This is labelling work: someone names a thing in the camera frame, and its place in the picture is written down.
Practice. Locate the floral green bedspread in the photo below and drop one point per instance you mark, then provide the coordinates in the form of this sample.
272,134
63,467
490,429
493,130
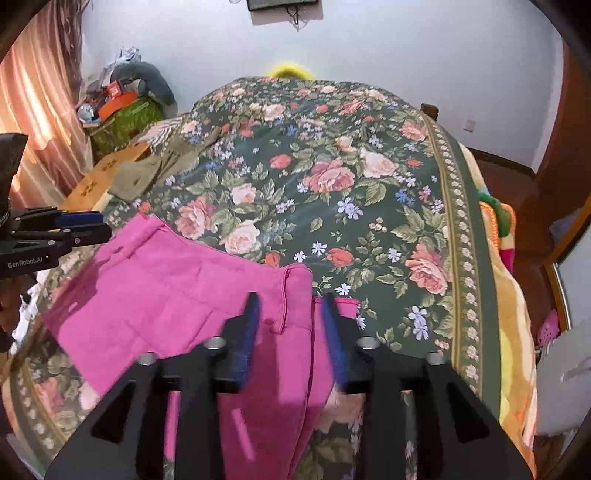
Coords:
370,194

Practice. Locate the grey plush pillow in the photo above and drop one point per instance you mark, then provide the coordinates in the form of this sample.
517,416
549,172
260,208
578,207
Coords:
148,80

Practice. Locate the pink slipper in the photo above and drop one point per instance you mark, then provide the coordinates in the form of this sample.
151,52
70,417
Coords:
549,330

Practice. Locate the green storage box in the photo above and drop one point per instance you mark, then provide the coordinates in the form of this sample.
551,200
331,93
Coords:
122,126

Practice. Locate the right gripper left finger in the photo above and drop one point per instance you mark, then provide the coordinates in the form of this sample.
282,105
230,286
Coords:
123,436

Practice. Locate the wooden bedpost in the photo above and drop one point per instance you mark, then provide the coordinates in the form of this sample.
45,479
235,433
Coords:
430,110

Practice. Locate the pink striped curtain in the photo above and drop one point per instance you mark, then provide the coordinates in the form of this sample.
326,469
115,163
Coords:
40,88

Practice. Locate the orange yellow blanket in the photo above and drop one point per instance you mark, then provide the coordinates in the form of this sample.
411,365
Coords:
518,390

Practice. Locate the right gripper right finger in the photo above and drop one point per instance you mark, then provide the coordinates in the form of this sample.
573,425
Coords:
458,437

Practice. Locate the wooden door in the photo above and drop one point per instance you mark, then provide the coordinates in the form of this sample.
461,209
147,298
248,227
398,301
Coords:
563,179

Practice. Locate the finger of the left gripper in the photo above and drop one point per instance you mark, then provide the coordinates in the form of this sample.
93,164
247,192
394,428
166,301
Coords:
73,219
90,234

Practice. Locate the orange box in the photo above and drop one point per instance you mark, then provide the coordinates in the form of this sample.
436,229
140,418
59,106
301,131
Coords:
114,104

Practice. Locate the wall socket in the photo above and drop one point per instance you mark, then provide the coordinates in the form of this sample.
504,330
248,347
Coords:
470,125

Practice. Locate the striped blanket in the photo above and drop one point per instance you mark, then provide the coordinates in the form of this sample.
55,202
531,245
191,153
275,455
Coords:
157,134

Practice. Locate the yellow bed footboard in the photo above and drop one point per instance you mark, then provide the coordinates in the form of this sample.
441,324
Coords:
290,70

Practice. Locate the small wall monitor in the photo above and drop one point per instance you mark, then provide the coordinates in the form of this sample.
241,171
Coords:
260,5

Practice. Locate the olive green folded pants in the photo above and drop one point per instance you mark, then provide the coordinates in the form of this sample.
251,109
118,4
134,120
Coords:
133,179

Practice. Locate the pink pants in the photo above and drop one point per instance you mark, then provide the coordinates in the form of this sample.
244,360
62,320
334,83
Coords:
151,290

